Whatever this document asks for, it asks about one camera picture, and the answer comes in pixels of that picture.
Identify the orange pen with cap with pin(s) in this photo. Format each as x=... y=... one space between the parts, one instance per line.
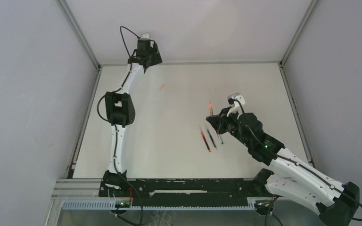
x=211 y=109

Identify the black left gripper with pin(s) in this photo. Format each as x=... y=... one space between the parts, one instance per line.
x=157 y=59

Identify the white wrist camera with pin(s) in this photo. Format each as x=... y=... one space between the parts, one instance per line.
x=236 y=103
x=144 y=37

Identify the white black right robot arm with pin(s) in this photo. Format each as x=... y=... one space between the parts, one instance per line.
x=288 y=176

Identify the aluminium frame rail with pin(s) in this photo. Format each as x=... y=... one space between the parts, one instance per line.
x=297 y=117

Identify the black pen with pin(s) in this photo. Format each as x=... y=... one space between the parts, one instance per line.
x=212 y=140

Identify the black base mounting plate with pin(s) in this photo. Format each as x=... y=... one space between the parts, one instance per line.
x=207 y=192

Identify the white green-tipped pen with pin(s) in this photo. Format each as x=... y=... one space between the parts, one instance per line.
x=220 y=138

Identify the white slotted cable duct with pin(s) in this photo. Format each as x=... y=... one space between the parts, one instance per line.
x=113 y=205

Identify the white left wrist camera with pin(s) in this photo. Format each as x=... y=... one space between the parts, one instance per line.
x=144 y=37

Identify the red pen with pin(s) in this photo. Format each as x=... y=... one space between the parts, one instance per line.
x=205 y=141

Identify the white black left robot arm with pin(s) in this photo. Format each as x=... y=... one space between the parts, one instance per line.
x=146 y=120

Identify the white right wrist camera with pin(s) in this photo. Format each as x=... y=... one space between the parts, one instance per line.
x=236 y=103

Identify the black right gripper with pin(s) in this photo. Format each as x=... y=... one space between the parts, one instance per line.
x=219 y=121

